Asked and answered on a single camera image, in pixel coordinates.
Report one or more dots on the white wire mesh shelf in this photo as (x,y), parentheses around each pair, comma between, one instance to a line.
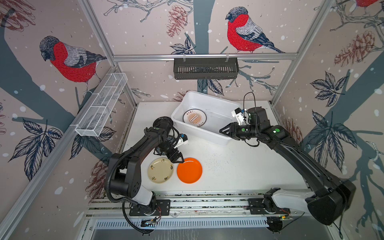
(96,116)

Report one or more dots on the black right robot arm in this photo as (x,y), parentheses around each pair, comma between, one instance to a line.
(329,196)

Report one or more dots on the cream yellow plate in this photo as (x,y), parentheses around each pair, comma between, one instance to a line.
(160,170)

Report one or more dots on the black hanging wire basket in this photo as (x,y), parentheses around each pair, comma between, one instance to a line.
(206,69)

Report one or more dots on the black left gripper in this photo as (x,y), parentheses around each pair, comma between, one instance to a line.
(174,159)

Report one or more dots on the white plate orange sunburst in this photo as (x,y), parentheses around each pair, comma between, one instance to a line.
(195,117)

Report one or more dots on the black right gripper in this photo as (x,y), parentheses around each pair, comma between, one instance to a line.
(233,130)

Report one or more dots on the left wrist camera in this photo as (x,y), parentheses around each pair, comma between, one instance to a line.
(183,139)

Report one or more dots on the white plastic bin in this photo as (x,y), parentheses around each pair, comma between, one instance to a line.
(218,113)

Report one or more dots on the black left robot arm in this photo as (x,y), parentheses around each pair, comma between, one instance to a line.
(123,182)

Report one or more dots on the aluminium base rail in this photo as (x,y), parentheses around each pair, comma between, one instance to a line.
(176,212)

